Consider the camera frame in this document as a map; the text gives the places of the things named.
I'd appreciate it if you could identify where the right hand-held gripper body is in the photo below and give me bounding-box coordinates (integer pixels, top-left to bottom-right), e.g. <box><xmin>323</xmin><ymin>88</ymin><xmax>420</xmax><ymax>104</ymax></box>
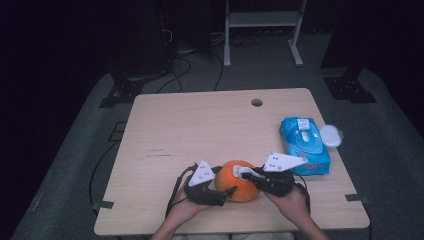
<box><xmin>258</xmin><ymin>152</ymin><xmax>309</xmax><ymax>198</ymax></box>

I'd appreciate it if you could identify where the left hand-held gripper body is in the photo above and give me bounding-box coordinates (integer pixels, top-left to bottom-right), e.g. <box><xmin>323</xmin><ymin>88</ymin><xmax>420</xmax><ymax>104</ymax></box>
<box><xmin>183</xmin><ymin>159</ymin><xmax>232</xmax><ymax>207</ymax></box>

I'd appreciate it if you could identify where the orange plush toy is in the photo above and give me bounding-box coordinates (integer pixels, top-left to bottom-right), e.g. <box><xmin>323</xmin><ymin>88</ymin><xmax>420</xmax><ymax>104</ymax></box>
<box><xmin>213</xmin><ymin>159</ymin><xmax>262</xmax><ymax>203</ymax></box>

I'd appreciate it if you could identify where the white wet wipe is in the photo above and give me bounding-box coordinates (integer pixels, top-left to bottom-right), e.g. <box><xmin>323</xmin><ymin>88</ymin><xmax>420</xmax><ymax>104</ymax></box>
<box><xmin>232</xmin><ymin>164</ymin><xmax>264</xmax><ymax>182</ymax></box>

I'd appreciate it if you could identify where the blue wet wipe pack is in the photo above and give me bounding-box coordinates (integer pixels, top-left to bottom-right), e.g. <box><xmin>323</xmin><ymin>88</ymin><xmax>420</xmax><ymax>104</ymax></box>
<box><xmin>279</xmin><ymin>116</ymin><xmax>344</xmax><ymax>176</ymax></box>

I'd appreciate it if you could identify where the person's left hand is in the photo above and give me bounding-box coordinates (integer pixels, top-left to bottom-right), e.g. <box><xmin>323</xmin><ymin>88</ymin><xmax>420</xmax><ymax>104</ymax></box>
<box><xmin>166</xmin><ymin>186</ymin><xmax>213</xmax><ymax>225</ymax></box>

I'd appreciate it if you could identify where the person's right hand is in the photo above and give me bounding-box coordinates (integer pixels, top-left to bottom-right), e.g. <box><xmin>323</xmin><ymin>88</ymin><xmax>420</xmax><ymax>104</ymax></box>
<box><xmin>264</xmin><ymin>184</ymin><xmax>312</xmax><ymax>224</ymax></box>

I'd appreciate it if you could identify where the grey table edge clip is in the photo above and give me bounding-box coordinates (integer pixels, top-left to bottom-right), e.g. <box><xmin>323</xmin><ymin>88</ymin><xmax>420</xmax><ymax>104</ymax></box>
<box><xmin>344</xmin><ymin>193</ymin><xmax>371</xmax><ymax>205</ymax></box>
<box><xmin>91</xmin><ymin>199</ymin><xmax>115</xmax><ymax>212</ymax></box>

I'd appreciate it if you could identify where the black stand base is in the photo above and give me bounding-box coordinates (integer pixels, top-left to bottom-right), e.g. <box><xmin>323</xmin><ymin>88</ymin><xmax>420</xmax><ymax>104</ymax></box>
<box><xmin>322</xmin><ymin>65</ymin><xmax>378</xmax><ymax>105</ymax></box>
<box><xmin>98</xmin><ymin>65</ymin><xmax>169</xmax><ymax>109</ymax></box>

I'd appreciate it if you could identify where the left hand-held gripper cable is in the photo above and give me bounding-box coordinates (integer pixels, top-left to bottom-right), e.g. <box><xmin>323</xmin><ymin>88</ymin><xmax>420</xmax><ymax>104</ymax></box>
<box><xmin>164</xmin><ymin>163</ymin><xmax>199</xmax><ymax>219</ymax></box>

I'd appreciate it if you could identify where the hand-held gripper cable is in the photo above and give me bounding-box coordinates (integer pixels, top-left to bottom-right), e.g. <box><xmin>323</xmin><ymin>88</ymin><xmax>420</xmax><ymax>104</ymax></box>
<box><xmin>292</xmin><ymin>173</ymin><xmax>312</xmax><ymax>215</ymax></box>
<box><xmin>164</xmin><ymin>163</ymin><xmax>199</xmax><ymax>219</ymax></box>

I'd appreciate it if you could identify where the right hand-held gripper cable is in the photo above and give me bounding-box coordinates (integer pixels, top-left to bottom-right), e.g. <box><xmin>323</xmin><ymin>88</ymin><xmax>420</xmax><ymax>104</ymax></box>
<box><xmin>292</xmin><ymin>173</ymin><xmax>312</xmax><ymax>215</ymax></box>

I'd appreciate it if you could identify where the black floor frame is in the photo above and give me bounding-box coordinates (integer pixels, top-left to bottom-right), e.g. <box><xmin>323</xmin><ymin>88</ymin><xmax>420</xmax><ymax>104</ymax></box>
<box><xmin>107</xmin><ymin>121</ymin><xmax>128</xmax><ymax>143</ymax></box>

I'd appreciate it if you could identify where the long black floor cable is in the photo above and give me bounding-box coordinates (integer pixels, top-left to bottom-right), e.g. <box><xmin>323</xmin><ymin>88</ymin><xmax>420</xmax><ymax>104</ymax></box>
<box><xmin>88</xmin><ymin>141</ymin><xmax>120</xmax><ymax>208</ymax></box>

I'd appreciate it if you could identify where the tangle of floor cables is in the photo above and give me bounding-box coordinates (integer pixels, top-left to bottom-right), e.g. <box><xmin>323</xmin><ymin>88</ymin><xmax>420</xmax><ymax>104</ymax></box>
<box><xmin>229</xmin><ymin>32</ymin><xmax>265</xmax><ymax>48</ymax></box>

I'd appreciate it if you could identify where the white metal stand frame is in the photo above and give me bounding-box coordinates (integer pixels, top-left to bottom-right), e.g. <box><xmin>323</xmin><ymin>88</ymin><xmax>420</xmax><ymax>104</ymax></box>
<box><xmin>223</xmin><ymin>0</ymin><xmax>309</xmax><ymax>69</ymax></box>

